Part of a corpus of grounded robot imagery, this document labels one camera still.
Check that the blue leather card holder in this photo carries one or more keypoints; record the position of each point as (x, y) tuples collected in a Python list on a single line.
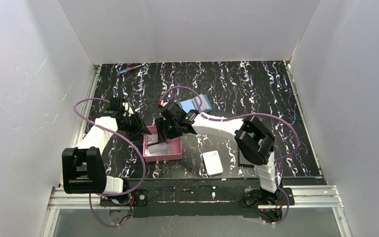
[(191, 104)]

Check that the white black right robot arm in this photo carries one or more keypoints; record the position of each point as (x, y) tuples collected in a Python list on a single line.
[(254, 140)]

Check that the white small box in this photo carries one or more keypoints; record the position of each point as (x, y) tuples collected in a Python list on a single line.
[(212, 162)]

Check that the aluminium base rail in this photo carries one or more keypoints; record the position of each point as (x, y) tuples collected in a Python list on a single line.
[(198, 211)]

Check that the blue red handled screwdriver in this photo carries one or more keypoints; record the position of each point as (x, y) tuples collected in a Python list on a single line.
[(128, 69)]

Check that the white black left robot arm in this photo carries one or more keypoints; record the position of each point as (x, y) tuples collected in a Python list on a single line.
[(82, 165)]

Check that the flat black rectangular box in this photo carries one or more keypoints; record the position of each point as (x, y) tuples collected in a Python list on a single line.
[(246, 160)]

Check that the pink plastic tray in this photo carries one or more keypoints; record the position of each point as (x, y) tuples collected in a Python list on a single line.
[(170, 150)]

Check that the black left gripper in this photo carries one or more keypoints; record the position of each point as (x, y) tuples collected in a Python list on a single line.
[(137, 125)]

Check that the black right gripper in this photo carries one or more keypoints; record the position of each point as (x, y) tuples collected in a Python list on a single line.
[(165, 130)]

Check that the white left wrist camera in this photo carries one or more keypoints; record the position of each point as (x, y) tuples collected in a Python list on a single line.
[(126, 109)]

